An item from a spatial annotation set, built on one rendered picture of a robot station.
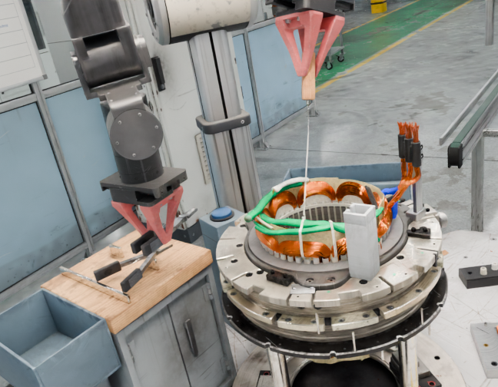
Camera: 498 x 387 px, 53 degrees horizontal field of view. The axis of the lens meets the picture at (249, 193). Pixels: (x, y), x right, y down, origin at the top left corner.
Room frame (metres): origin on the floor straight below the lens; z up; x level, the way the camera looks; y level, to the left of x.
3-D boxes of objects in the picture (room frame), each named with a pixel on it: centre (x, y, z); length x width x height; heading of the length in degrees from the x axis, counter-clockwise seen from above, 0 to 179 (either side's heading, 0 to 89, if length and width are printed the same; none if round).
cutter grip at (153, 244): (0.61, 0.14, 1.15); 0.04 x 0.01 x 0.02; 143
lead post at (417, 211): (0.64, -0.23, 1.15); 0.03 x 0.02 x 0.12; 128
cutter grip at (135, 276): (0.63, 0.19, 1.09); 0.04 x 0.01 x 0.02; 152
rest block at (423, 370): (0.64, -0.21, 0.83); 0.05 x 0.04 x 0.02; 10
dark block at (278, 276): (0.54, -0.02, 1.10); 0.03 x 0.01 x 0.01; 46
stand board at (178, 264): (0.71, 0.21, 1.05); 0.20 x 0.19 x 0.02; 137
